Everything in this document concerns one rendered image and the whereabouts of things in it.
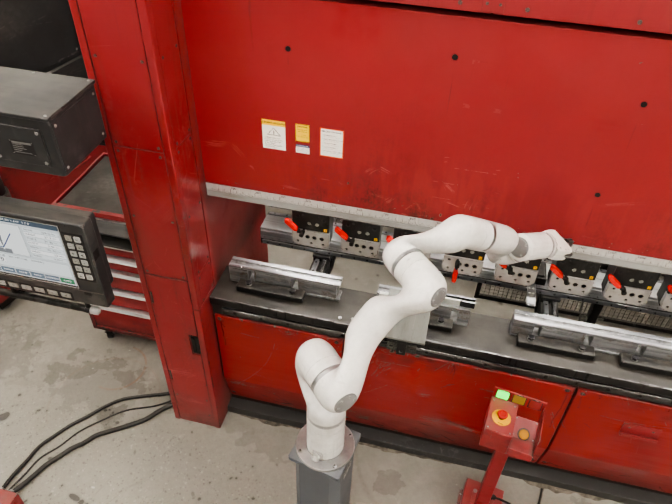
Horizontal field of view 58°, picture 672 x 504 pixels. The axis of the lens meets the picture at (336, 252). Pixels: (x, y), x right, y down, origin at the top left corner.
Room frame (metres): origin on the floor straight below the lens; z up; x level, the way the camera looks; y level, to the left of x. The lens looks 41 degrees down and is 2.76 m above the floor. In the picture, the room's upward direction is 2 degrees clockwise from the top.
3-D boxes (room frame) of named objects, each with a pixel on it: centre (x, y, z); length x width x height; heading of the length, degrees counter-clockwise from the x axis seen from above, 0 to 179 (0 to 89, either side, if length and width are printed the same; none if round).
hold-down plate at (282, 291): (1.86, 0.28, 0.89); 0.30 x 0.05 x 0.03; 78
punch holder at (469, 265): (1.75, -0.49, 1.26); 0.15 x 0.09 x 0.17; 78
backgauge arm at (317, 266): (2.25, 0.04, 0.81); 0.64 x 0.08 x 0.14; 168
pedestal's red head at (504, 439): (1.32, -0.70, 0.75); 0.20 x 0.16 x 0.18; 70
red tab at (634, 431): (1.42, -1.29, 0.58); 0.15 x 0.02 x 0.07; 78
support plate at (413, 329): (1.64, -0.29, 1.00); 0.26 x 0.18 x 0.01; 168
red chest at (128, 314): (2.44, 1.07, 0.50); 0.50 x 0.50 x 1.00; 78
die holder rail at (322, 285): (1.90, 0.22, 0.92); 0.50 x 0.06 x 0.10; 78
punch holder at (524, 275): (1.71, -0.69, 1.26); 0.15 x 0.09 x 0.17; 78
